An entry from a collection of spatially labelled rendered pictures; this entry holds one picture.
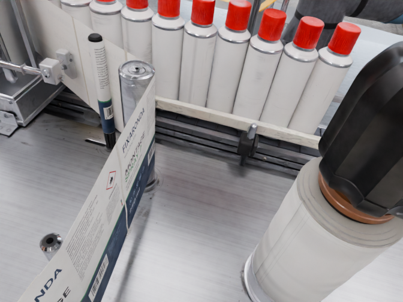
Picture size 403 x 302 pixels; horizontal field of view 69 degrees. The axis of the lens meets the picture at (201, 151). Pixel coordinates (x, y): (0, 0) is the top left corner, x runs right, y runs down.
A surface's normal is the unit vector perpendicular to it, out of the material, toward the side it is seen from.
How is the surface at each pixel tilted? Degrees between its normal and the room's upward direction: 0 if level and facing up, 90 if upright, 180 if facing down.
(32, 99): 90
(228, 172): 0
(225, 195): 0
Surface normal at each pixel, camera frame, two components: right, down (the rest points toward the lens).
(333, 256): -0.39, 0.65
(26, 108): 0.96, 0.26
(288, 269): -0.75, 0.42
